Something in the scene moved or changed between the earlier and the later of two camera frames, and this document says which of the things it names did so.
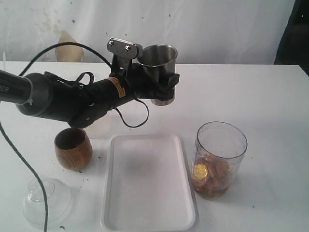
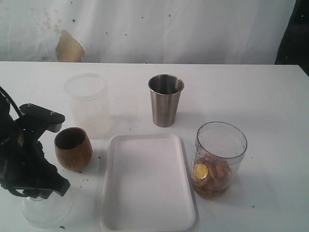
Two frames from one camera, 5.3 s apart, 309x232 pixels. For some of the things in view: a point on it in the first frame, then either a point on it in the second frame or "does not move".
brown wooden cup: [73, 149] does not move
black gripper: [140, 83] to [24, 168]
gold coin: [200, 171] does not move
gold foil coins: [217, 175] does not move
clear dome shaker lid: [60, 200] does not move
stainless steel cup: [162, 57] to [165, 91]
